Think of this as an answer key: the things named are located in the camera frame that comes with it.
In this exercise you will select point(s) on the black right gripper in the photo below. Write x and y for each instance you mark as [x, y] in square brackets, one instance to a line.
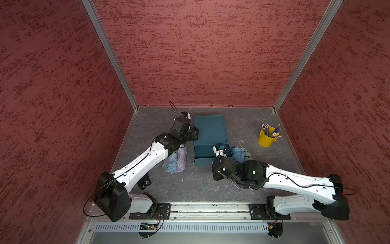
[217, 175]

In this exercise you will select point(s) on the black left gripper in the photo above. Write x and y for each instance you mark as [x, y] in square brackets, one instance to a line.
[194, 133]

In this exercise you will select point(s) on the purple umbrella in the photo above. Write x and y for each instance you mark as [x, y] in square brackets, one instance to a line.
[181, 158]

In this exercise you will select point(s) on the blue umbrella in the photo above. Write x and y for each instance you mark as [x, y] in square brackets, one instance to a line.
[170, 163]
[238, 154]

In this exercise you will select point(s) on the teal drawer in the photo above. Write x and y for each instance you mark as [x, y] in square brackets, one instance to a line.
[204, 155]

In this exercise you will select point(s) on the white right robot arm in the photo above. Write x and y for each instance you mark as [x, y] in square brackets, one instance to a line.
[308, 194]

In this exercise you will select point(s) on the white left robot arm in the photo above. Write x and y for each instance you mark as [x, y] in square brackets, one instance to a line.
[112, 194]

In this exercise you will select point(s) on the green folded umbrella right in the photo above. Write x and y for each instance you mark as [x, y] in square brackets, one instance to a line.
[245, 154]

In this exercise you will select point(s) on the teal drawer cabinet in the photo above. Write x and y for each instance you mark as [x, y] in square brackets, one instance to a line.
[212, 130]

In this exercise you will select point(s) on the yellow pen cup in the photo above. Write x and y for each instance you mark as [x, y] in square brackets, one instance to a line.
[266, 141]

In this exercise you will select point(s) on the pens in cup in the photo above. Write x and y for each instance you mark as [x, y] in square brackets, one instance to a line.
[270, 131]

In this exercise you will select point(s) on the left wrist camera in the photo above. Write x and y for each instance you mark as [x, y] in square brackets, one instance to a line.
[186, 115]

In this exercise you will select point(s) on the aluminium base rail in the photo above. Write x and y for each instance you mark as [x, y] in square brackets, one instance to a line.
[216, 212]

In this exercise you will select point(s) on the aluminium left corner post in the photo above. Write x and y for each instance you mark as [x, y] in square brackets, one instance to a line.
[98, 26]

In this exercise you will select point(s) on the aluminium corner post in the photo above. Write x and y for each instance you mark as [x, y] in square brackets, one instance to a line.
[320, 30]
[98, 26]

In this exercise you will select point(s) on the aluminium right corner post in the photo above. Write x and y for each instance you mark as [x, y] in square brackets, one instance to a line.
[320, 30]

